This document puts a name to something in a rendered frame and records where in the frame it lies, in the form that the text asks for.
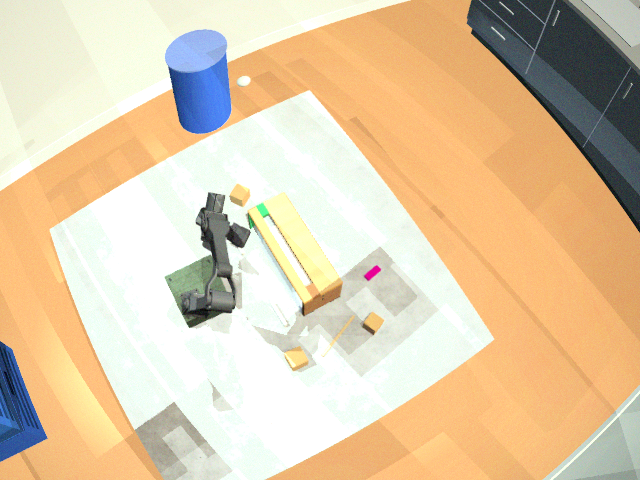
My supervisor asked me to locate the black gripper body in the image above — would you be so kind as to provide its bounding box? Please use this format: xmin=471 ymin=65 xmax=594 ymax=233
xmin=195 ymin=207 xmax=251 ymax=248

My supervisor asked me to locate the small magenta block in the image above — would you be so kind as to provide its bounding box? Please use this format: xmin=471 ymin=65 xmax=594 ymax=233
xmin=365 ymin=265 xmax=381 ymax=281

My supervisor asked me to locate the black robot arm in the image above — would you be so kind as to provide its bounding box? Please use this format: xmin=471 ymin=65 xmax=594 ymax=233
xmin=180 ymin=192 xmax=237 ymax=318

